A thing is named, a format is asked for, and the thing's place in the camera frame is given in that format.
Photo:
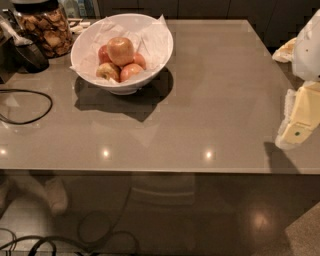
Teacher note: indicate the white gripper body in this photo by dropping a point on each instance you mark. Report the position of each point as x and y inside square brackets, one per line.
[308, 50]

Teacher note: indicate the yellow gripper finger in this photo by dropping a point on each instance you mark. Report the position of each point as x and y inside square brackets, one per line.
[284, 54]
[301, 116]

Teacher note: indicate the black appliance with silver handle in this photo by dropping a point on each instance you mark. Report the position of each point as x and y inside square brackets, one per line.
[27, 51]

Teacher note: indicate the white ceramic bowl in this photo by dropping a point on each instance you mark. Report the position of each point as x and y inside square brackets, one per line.
[153, 66]

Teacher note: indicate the back right red apple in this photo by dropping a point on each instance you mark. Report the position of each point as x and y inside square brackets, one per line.
[139, 60]

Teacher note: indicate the back left red apple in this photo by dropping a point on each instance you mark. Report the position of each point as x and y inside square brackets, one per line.
[103, 55]

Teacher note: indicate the front left yellowish apple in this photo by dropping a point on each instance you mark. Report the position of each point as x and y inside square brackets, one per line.
[108, 71]

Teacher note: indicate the front right red apple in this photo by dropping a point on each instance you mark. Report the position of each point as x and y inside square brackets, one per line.
[130, 70]

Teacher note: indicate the small white items behind bowl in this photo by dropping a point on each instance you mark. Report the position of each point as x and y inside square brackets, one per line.
[78, 25]

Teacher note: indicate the glass jar of chips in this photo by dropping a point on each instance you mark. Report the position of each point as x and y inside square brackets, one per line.
[46, 19]

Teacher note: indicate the large top red apple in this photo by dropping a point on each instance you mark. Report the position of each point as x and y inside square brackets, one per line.
[120, 50]

